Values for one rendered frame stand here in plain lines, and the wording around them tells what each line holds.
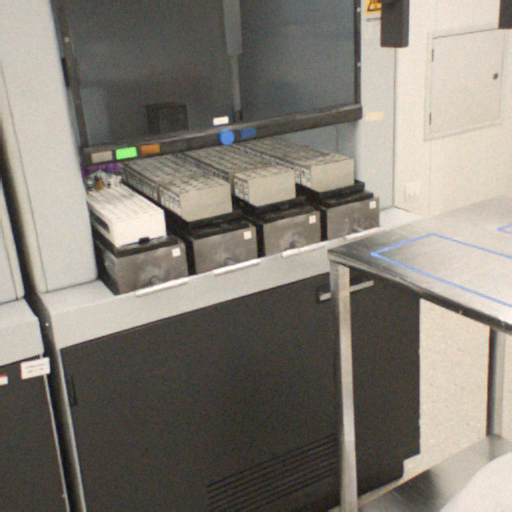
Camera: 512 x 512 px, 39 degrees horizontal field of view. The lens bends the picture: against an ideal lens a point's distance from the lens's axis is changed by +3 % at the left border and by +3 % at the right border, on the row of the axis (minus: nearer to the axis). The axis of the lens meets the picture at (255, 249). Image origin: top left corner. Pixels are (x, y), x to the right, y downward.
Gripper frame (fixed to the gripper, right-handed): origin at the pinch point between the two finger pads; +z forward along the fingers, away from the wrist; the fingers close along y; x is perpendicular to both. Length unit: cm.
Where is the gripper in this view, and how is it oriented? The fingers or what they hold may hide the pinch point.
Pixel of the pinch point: (456, 24)
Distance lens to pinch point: 69.4
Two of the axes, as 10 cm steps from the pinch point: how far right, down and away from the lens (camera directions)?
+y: 8.8, -2.2, 4.2
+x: -4.7, -2.8, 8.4
